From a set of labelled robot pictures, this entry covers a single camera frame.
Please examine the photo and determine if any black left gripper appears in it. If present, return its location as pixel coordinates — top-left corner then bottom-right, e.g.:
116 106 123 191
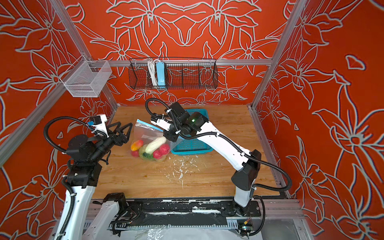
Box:
92 120 133 163

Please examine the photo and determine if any yellow orange pepper toy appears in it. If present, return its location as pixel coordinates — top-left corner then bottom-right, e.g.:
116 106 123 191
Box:
131 140 144 152

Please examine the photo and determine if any red round fruit toy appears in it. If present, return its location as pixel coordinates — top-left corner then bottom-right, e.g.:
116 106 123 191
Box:
159 144 171 156

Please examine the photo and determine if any clear zip top bag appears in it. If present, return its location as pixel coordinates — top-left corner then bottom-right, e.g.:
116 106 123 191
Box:
130 119 171 162

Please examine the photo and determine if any white daikon toy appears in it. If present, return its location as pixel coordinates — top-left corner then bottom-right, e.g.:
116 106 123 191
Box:
145 137 167 155

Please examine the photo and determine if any green cabbage toy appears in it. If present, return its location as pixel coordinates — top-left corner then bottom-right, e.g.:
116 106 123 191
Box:
139 145 154 161

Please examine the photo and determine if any red strawberry toy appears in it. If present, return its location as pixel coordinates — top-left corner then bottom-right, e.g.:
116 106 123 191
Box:
153 150 163 160

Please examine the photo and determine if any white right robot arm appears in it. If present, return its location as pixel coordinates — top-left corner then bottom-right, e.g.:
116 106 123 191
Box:
145 98 293 208

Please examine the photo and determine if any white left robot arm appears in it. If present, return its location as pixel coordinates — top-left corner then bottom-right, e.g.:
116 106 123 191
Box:
43 114 133 240

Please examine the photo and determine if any teal plastic perforated basket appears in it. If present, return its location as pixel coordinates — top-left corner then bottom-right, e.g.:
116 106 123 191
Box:
169 109 213 156

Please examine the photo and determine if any light blue flat box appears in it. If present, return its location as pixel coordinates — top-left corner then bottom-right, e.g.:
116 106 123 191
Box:
156 62 166 88

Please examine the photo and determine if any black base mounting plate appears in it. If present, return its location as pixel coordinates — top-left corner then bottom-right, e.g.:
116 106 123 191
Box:
126 198 262 217

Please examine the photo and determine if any black wire wall basket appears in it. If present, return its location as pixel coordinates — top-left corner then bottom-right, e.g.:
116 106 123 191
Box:
128 57 219 90

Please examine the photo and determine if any clear plastic wall bin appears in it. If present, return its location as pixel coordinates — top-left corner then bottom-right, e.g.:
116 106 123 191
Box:
61 61 112 98

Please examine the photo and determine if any white coiled cable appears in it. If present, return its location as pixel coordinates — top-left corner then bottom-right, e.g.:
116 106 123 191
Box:
147 59 160 87

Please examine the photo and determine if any aluminium frame rail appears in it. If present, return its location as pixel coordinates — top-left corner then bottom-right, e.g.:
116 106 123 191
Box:
86 58 274 68

